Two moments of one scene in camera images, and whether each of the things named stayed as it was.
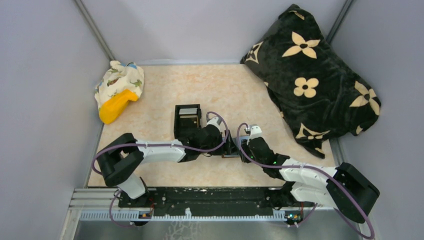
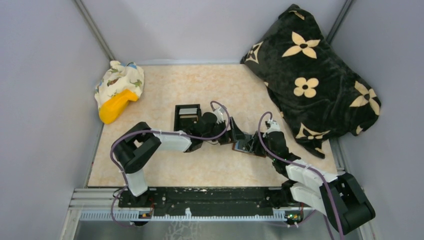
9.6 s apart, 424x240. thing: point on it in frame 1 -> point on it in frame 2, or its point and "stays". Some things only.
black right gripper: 238,145 -> 259,145
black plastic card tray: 188,118 stays
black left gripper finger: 230,147 -> 236,133
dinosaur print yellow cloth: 121,84 stays
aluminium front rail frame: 103,205 stays
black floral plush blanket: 321,99 stays
